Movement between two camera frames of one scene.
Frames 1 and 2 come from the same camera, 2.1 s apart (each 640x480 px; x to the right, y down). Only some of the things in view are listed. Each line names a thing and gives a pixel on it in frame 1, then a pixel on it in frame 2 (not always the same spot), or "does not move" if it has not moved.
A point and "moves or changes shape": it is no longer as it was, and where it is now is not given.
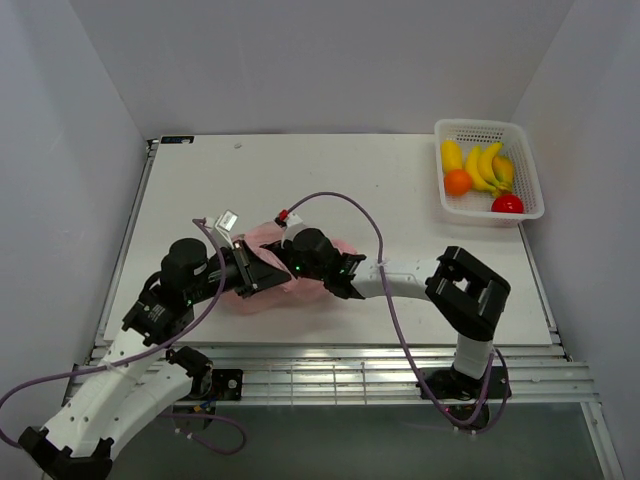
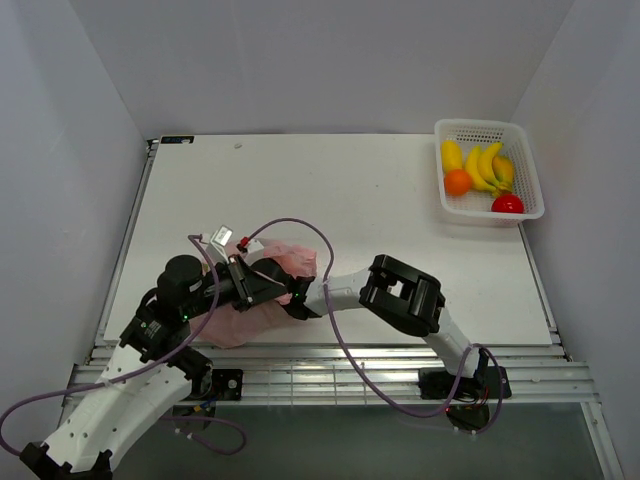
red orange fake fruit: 507,203 does not move
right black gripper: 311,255 → 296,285
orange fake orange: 457,182 does not move
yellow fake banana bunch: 479,163 does not move
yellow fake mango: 451,154 does not move
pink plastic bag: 285,296 moves or changes shape
